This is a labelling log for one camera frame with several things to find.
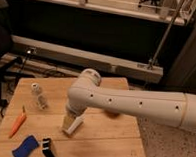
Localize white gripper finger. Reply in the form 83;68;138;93
61;114;83;135

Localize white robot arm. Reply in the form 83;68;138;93
62;68;196;134

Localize black white eraser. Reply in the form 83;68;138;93
42;138;55;157

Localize black chair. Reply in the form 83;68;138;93
0;0;32;116

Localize metal diagonal pole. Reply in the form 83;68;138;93
147;0;186;70

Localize white baseboard rail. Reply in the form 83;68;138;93
12;35;163;84

